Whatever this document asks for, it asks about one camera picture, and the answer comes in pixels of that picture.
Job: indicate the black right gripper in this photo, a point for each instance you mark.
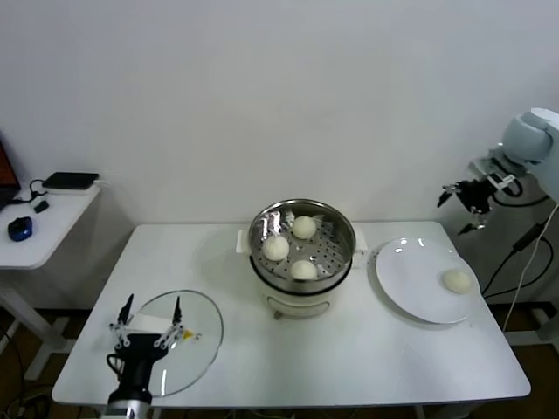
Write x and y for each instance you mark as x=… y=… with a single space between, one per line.
x=476 y=194

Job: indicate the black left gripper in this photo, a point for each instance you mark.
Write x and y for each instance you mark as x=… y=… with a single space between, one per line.
x=140 y=347

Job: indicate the white steamed baozi bun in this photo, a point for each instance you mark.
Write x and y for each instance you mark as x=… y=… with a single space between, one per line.
x=303 y=227
x=276 y=248
x=303 y=269
x=457 y=280

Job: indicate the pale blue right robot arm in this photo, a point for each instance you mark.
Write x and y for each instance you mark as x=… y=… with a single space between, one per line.
x=528 y=135

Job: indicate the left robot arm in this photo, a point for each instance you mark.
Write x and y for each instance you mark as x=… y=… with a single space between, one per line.
x=126 y=407

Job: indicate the perforated steel steamer basket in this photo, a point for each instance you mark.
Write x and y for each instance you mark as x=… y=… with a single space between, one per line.
x=332 y=257

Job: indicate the round white plate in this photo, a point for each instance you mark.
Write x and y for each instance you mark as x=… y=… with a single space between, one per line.
x=410 y=279

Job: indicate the white side table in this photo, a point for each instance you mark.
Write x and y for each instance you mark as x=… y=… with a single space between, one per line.
x=52 y=235

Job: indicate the white electric cooking pot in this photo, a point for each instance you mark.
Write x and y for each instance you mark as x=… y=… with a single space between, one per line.
x=297 y=305

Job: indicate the blue computer mouse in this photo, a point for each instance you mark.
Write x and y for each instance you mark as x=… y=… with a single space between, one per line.
x=21 y=228

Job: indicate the flat black box device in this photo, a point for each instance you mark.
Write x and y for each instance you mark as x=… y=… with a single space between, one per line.
x=72 y=180

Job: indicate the laptop screen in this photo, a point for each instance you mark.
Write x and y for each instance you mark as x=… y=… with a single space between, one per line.
x=6 y=170

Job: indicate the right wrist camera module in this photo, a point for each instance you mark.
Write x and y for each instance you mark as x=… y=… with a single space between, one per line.
x=487 y=168

